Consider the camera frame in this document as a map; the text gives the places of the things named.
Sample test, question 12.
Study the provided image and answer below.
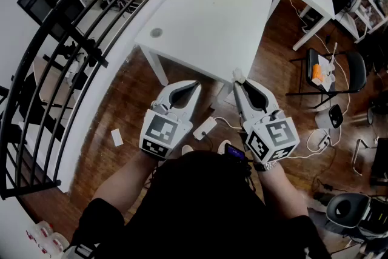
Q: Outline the person's black shirt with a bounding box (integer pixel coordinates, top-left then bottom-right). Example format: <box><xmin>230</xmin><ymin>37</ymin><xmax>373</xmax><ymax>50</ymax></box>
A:
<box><xmin>69</xmin><ymin>150</ymin><xmax>331</xmax><ymax>259</ymax></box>

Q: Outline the white device with black face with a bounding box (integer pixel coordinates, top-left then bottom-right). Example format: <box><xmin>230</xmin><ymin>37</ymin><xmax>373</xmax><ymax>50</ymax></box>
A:
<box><xmin>315</xmin><ymin>104</ymin><xmax>344</xmax><ymax>137</ymax></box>

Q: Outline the silver wristwatch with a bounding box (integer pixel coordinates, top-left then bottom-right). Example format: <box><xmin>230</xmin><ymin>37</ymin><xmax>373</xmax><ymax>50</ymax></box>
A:
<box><xmin>253</xmin><ymin>160</ymin><xmax>279</xmax><ymax>172</ymax></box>

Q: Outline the long white cable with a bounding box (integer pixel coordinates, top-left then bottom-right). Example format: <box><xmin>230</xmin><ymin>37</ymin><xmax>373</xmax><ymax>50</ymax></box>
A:
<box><xmin>278</xmin><ymin>0</ymin><xmax>351</xmax><ymax>160</ymax></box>

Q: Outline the person's right forearm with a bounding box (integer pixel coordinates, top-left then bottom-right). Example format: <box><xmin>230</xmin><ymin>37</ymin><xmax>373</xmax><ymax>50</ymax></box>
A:
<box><xmin>257</xmin><ymin>165</ymin><xmax>309</xmax><ymax>221</ymax></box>

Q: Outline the black device with purple screen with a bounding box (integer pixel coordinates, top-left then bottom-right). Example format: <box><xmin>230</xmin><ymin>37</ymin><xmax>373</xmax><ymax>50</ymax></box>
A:
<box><xmin>224</xmin><ymin>144</ymin><xmax>246</xmax><ymax>161</ymax></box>

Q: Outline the black folding chair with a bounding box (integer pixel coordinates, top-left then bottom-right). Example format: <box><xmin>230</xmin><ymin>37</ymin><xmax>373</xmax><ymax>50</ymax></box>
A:
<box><xmin>286</xmin><ymin>47</ymin><xmax>367</xmax><ymax>109</ymax></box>

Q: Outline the light wooden table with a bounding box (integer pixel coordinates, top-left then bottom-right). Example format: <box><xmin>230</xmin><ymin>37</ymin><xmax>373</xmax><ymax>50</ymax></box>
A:
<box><xmin>32</xmin><ymin>56</ymin><xmax>79</xmax><ymax>110</ymax></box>

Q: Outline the person's right white shoe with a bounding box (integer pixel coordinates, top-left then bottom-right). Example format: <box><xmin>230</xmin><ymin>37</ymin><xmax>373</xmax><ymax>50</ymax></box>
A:
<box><xmin>217</xmin><ymin>139</ymin><xmax>231</xmax><ymax>154</ymax></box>

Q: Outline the clear plastic bottle pack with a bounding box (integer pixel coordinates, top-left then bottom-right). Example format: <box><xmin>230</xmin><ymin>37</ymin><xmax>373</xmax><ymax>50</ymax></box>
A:
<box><xmin>25</xmin><ymin>220</ymin><xmax>72</xmax><ymax>257</ymax></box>

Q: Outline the black round cushioned device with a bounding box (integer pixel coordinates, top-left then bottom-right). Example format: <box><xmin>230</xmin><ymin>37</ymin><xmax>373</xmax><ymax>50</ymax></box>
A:
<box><xmin>326</xmin><ymin>192</ymin><xmax>372</xmax><ymax>230</ymax></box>

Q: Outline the white power strip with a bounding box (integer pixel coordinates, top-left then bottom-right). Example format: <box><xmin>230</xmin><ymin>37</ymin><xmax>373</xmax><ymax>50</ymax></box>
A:
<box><xmin>192</xmin><ymin>117</ymin><xmax>218</xmax><ymax>141</ymax></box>

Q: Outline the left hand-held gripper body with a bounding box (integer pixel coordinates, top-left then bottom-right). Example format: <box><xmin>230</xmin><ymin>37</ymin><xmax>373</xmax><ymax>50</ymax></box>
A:
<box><xmin>138</xmin><ymin>99</ymin><xmax>194</xmax><ymax>161</ymax></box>

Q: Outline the person's left forearm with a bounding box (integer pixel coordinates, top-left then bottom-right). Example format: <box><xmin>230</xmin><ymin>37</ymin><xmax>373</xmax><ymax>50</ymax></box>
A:
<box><xmin>92</xmin><ymin>150</ymin><xmax>161</xmax><ymax>224</ymax></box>

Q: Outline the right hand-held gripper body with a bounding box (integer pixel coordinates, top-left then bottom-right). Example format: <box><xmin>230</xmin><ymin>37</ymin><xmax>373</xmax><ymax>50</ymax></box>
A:
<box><xmin>241</xmin><ymin>109</ymin><xmax>301</xmax><ymax>164</ymax></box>

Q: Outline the orange box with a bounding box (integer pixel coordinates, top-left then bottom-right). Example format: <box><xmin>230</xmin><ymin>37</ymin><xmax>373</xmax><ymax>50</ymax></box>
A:
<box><xmin>312</xmin><ymin>63</ymin><xmax>327</xmax><ymax>80</ymax></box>

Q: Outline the black metal railing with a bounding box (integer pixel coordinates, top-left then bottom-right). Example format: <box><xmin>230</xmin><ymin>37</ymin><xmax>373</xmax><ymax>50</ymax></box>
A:
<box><xmin>0</xmin><ymin>0</ymin><xmax>213</xmax><ymax>201</ymax></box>

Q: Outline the white card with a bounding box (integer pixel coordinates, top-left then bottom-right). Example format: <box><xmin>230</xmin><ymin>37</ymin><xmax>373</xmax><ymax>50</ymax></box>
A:
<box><xmin>110</xmin><ymin>129</ymin><xmax>124</xmax><ymax>148</ymax></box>

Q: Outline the white square table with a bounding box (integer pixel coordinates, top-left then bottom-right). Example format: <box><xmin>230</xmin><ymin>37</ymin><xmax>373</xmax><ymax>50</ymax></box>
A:
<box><xmin>133</xmin><ymin>0</ymin><xmax>275</xmax><ymax>112</ymax></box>

